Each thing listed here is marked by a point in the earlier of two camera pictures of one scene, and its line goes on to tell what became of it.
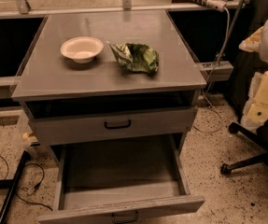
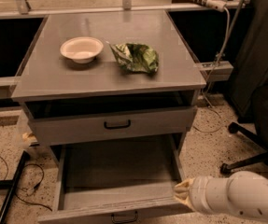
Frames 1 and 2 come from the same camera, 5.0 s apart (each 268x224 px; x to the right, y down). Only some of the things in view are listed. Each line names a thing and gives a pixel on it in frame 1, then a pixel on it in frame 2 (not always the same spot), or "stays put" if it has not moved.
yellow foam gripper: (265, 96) -> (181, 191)
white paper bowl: (82, 49) stays put
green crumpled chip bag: (135, 57) stays put
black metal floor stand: (9, 185) stays put
